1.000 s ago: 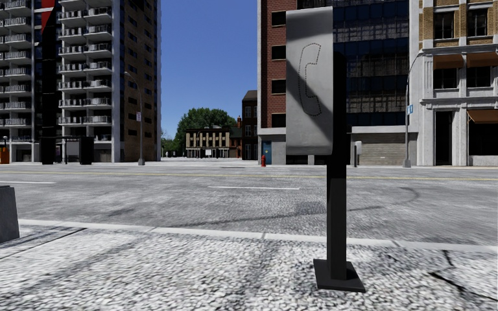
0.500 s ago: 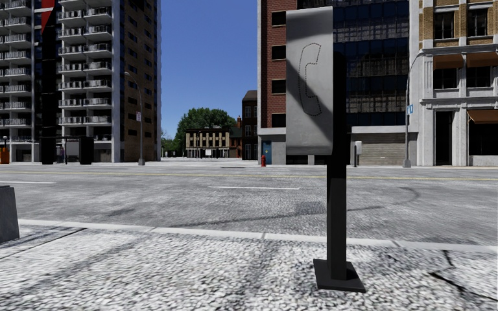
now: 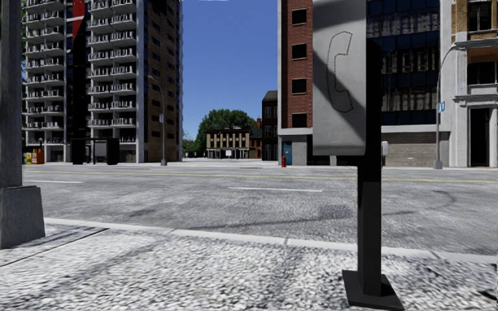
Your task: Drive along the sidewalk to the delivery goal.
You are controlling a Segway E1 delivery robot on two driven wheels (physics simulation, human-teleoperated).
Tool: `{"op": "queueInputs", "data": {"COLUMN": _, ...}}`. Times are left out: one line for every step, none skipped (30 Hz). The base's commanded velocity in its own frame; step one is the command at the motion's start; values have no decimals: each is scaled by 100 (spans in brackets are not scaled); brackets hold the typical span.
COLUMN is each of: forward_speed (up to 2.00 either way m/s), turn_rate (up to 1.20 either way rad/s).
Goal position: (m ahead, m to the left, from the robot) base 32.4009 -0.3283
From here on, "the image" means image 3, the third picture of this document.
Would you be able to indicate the red brick building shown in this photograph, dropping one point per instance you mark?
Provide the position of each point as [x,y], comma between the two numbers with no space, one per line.
[295,97]
[256,144]

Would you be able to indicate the tan low building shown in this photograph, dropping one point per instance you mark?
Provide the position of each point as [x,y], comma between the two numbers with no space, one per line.
[227,142]

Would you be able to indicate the dark brick building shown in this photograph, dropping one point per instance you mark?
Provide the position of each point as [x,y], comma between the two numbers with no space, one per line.
[269,128]

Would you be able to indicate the red fire hydrant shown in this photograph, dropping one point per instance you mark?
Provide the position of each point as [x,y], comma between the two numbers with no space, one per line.
[283,161]

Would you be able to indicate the trees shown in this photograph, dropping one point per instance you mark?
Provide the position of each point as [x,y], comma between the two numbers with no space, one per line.
[221,120]

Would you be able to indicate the grey street lamp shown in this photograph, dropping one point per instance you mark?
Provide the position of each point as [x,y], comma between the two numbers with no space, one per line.
[163,147]
[438,136]

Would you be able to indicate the black bus shelter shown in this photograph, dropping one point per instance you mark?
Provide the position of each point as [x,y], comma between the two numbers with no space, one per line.
[102,149]

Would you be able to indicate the pale balconied tower building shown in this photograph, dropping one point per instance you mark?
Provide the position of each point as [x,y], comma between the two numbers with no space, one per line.
[116,77]

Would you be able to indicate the glass tower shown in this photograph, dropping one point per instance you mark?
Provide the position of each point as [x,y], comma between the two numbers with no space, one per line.
[408,77]

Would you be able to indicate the yellow newspaper box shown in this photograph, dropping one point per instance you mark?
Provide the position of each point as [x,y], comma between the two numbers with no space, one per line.
[28,158]

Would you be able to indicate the pale stone building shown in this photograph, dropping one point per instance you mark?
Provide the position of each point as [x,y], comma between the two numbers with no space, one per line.
[472,97]

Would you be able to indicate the grey pole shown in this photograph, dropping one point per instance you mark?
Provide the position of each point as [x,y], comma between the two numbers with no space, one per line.
[13,155]

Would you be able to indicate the grey phone box on post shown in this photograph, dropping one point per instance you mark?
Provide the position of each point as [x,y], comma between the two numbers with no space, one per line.
[338,97]

